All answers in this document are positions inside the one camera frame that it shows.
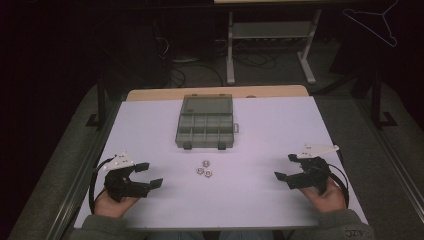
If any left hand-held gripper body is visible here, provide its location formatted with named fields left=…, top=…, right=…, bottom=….
left=103, top=151, right=151, bottom=203

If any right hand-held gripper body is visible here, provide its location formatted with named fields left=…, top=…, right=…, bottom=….
left=285, top=144, right=341, bottom=196

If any grey plastic compartment box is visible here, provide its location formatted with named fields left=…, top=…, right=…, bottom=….
left=174, top=93, right=241, bottom=151

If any person's left hand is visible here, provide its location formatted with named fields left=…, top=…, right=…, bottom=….
left=94, top=189, right=140, bottom=220

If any person's right hand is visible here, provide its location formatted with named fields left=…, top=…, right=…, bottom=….
left=298, top=177, right=348, bottom=215

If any white table board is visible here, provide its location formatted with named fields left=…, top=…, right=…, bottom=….
left=73, top=96, right=369, bottom=231

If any black metal stand leg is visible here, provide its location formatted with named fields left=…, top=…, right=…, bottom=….
left=85, top=75, right=112, bottom=130
left=369, top=66, right=399, bottom=128

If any white metal stand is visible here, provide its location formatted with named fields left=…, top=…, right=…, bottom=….
left=225, top=8, right=323, bottom=86

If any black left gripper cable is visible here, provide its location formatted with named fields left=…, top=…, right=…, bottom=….
left=88, top=157, right=116, bottom=215

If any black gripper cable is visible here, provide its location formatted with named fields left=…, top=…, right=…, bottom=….
left=88, top=157, right=116, bottom=215
left=327, top=162, right=351, bottom=210

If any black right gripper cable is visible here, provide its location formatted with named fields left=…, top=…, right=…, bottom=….
left=327, top=162, right=351, bottom=210

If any grey metal rail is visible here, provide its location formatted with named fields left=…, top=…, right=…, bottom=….
left=45, top=99, right=123, bottom=240
left=357, top=99, right=424, bottom=216

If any black floor cable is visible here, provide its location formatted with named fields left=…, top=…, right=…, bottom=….
left=168, top=59, right=225, bottom=89
left=233, top=51, right=278, bottom=71

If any white wire clothes hanger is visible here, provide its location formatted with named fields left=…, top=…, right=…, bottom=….
left=342, top=0, right=400, bottom=48

